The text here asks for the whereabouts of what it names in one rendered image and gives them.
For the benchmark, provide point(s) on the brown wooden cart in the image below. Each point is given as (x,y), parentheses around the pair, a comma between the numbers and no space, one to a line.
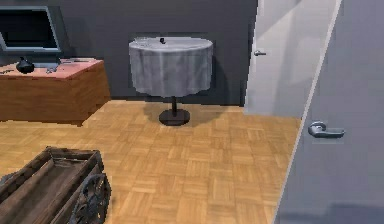
(50,190)

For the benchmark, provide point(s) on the grey framed television set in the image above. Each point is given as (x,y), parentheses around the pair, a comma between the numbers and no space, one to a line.
(26,30)

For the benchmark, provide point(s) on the grey flat object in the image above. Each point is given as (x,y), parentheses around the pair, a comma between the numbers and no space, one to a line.
(52,69)

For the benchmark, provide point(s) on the brown wooden cabinet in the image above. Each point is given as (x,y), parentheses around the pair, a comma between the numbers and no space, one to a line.
(50,93)

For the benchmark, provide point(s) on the round table with grey cloth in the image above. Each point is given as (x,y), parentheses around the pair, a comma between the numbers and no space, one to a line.
(170,66)

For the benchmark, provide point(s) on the grey room door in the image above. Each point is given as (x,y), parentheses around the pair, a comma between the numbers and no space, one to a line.
(340,133)

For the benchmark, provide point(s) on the black round vase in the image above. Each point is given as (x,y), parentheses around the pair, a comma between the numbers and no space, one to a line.
(24,66)

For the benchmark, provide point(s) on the white room door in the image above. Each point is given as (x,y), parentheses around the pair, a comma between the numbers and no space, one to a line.
(283,56)

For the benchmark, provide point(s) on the small black object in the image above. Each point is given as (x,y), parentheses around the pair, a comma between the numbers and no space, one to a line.
(162,40)

